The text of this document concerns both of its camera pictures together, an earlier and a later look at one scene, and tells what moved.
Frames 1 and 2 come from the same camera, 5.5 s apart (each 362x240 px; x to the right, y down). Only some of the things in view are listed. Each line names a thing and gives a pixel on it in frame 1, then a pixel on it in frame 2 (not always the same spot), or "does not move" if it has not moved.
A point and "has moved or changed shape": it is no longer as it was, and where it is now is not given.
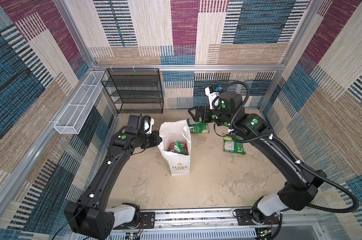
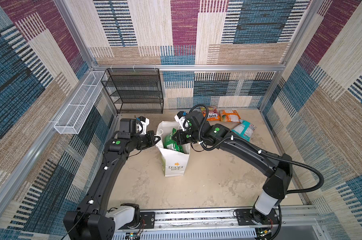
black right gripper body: x=208 y=114 → x=187 y=136
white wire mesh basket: x=76 y=112 does not move
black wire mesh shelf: x=134 y=90 does not move
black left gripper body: x=152 y=139 does not move
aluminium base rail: x=303 y=224 does not move
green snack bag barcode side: x=198 y=127 has moved or changed shape
